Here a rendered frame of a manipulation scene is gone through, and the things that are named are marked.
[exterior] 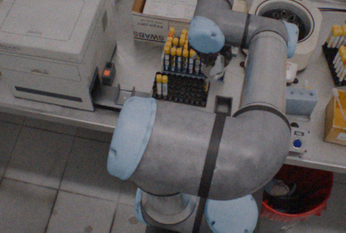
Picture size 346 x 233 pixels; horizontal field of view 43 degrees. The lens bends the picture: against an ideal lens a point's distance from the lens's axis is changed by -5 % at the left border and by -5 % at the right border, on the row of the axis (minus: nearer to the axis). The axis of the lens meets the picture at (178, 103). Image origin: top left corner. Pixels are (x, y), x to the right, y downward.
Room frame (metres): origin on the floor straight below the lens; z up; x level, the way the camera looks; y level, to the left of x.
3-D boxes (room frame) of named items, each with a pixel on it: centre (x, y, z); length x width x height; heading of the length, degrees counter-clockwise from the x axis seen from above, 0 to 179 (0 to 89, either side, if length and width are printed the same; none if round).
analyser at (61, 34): (0.84, 0.36, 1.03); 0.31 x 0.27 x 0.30; 81
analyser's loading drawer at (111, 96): (0.72, 0.18, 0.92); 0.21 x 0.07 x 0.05; 81
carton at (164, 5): (1.09, 0.02, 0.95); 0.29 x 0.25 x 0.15; 171
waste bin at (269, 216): (0.70, -0.45, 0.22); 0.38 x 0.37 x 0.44; 81
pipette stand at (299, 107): (0.72, -0.36, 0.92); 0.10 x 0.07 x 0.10; 88
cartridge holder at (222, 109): (0.71, -0.13, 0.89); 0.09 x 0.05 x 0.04; 174
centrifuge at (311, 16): (0.98, -0.33, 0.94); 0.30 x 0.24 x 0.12; 162
